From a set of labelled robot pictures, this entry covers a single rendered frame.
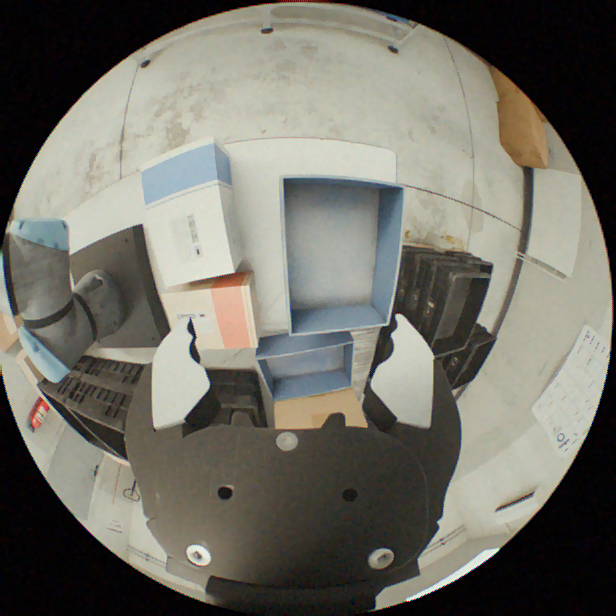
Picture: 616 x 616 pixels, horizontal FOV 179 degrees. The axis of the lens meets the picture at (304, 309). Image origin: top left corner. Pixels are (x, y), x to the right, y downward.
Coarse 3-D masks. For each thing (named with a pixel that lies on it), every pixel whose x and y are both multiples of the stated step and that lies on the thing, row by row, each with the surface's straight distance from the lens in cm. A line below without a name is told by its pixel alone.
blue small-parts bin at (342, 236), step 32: (288, 192) 28; (320, 192) 29; (352, 192) 30; (384, 192) 31; (288, 224) 28; (320, 224) 29; (352, 224) 30; (384, 224) 30; (288, 256) 29; (320, 256) 30; (352, 256) 31; (384, 256) 30; (288, 288) 24; (320, 288) 31; (352, 288) 33; (384, 288) 30; (288, 320) 26; (320, 320) 30; (352, 320) 30; (384, 320) 31
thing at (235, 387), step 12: (216, 372) 52; (228, 372) 51; (240, 372) 51; (252, 372) 50; (216, 384) 49; (228, 384) 48; (240, 384) 47; (252, 384) 47; (228, 396) 45; (240, 396) 44; (252, 396) 44
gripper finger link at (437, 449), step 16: (448, 384) 9; (432, 400) 8; (448, 400) 9; (432, 416) 8; (448, 416) 8; (400, 432) 7; (416, 432) 7; (432, 432) 7; (448, 432) 8; (416, 448) 7; (432, 448) 7; (448, 448) 7; (432, 464) 7; (448, 464) 7; (432, 480) 7; (448, 480) 7; (352, 496) 6; (432, 496) 7; (432, 512) 7
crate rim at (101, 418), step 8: (72, 400) 72; (72, 408) 70; (80, 408) 67; (88, 408) 64; (88, 416) 62; (96, 416) 60; (104, 416) 58; (104, 424) 58; (112, 424) 54; (120, 424) 53; (112, 448) 90
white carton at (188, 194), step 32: (160, 160) 33; (192, 160) 30; (224, 160) 34; (160, 192) 32; (192, 192) 29; (224, 192) 30; (160, 224) 32; (192, 224) 29; (224, 224) 28; (160, 256) 33; (192, 256) 30; (224, 256) 28
